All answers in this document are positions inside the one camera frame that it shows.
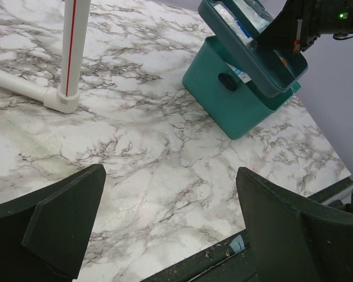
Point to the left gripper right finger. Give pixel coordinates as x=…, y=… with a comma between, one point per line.
x=292, y=237

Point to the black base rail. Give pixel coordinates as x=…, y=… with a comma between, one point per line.
x=232, y=258

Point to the teal medicine kit box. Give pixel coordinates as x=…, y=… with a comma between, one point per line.
x=236, y=107

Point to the blue white gauze packet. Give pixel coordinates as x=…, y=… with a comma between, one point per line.
x=242, y=75

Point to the white pvc pipe frame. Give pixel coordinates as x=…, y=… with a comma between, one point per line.
x=65, y=97

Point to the teal divided tray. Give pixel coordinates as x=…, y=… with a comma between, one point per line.
x=263, y=66

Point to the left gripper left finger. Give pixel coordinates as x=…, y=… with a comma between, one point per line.
x=44, y=234

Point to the teal bandage packet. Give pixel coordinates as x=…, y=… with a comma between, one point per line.
x=255, y=13

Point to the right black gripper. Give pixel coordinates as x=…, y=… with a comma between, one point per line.
x=301, y=23

